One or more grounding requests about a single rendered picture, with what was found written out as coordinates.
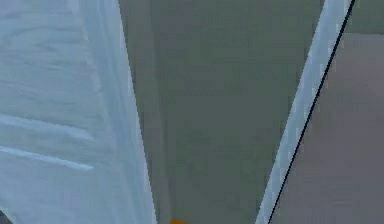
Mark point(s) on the white room door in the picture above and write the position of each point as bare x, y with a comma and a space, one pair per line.
60, 110

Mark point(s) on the small orange object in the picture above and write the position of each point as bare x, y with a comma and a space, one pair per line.
178, 221

